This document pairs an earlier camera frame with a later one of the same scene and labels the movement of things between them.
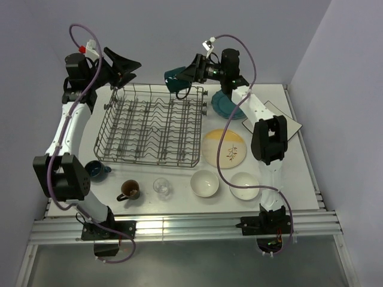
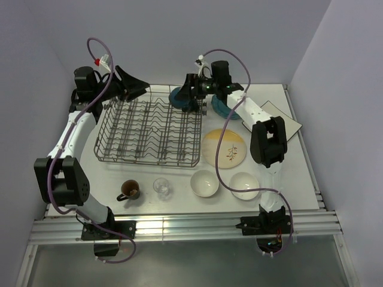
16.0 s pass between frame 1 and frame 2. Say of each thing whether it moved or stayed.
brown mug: stayed
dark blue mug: moved
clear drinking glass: stayed
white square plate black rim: stayed
